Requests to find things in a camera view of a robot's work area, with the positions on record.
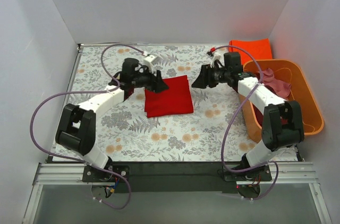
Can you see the orange plastic basket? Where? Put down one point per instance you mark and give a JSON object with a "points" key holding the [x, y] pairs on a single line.
{"points": [[291, 73]]}

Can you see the red t shirt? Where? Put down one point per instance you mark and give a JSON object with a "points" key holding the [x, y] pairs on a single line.
{"points": [[176, 100]]}

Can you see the aluminium frame rail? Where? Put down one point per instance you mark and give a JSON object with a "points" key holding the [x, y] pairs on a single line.
{"points": [[176, 192]]}

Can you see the floral patterned table mat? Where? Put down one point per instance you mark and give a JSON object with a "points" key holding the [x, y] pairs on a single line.
{"points": [[125, 133]]}

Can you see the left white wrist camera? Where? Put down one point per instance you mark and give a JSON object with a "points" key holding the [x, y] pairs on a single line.
{"points": [[150, 61]]}

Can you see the folded orange t shirt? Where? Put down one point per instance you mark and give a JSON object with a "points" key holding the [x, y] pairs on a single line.
{"points": [[259, 49]]}

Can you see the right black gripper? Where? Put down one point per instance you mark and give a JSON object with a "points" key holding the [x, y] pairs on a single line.
{"points": [[207, 77]]}

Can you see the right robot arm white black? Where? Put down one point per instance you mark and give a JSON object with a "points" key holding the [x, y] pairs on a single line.
{"points": [[282, 120]]}

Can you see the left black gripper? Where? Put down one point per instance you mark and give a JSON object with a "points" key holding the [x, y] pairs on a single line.
{"points": [[155, 83]]}

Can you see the pink t shirt in basket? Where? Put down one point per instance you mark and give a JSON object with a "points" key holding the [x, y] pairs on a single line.
{"points": [[278, 87]]}

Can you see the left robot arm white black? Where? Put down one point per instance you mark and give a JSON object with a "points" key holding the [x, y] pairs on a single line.
{"points": [[77, 127]]}

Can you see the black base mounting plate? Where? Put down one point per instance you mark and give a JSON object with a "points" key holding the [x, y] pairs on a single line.
{"points": [[185, 176]]}

